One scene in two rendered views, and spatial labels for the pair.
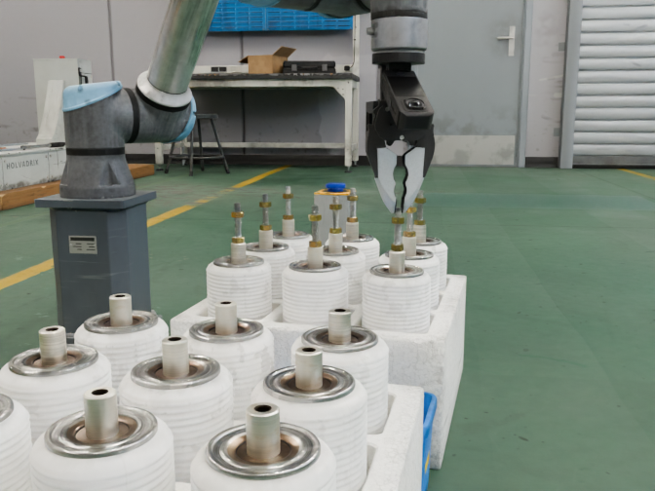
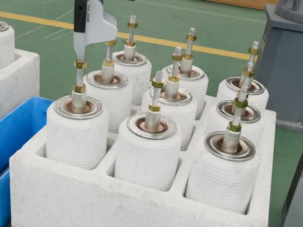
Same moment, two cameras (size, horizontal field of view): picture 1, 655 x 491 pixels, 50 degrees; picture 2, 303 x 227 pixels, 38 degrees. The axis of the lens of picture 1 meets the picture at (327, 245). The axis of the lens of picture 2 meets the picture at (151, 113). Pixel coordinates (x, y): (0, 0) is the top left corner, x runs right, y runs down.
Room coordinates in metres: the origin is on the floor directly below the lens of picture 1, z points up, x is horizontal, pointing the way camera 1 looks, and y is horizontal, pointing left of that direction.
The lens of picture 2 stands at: (1.04, -0.69, 0.57)
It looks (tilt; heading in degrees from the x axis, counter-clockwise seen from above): 28 degrees down; 87
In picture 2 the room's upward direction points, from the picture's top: 8 degrees clockwise
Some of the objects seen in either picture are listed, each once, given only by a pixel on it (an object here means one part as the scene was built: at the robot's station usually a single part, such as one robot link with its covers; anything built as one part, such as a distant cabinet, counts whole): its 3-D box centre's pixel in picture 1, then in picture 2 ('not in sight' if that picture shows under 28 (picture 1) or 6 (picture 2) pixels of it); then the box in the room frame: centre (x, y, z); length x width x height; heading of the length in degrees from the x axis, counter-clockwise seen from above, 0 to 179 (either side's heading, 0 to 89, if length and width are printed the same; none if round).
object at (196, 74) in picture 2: (265, 247); (185, 72); (1.13, 0.10, 0.25); 0.08 x 0.08 x 0.01
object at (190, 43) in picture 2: (265, 216); (189, 47); (1.13, 0.10, 0.30); 0.01 x 0.01 x 0.08
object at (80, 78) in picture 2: (398, 234); (80, 76); (0.96, -0.10, 0.30); 0.01 x 0.01 x 0.08
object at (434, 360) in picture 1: (335, 347); (158, 170); (1.10, -0.01, 0.09); 0.39 x 0.39 x 0.18; 75
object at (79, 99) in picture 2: (397, 262); (79, 100); (0.96, -0.10, 0.26); 0.02 x 0.02 x 0.03
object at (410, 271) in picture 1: (397, 271); (78, 107); (0.96, -0.10, 0.25); 0.08 x 0.08 x 0.01
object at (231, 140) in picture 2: (419, 234); (231, 138); (1.19, -0.16, 0.26); 0.02 x 0.02 x 0.03
